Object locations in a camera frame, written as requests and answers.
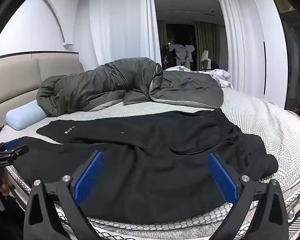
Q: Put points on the white office chair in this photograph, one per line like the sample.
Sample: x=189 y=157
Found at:
x=205 y=57

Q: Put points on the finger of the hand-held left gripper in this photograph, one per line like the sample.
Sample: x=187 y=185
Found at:
x=12 y=143
x=18 y=152

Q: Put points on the grey comforter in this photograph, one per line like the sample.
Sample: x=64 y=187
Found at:
x=110 y=85

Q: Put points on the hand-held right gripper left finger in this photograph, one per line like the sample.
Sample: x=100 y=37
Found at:
x=88 y=177

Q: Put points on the olive curtain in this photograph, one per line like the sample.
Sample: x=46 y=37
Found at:
x=206 y=42

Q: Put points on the white crumpled sheet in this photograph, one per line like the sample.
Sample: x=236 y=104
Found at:
x=221 y=76

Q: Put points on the black pants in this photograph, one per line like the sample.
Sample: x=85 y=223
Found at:
x=145 y=160

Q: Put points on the white sheer curtain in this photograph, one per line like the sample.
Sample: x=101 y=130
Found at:
x=237 y=37
x=120 y=22

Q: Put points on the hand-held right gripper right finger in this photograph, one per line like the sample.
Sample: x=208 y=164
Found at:
x=221 y=177

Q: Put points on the grey clothes pile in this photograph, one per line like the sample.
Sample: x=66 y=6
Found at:
x=181 y=53

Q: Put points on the light blue pillow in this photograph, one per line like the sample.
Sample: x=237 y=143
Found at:
x=25 y=116

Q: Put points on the person's left hand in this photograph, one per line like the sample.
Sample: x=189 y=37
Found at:
x=3 y=186

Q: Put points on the beige padded headboard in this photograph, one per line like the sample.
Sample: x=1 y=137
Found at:
x=15 y=80

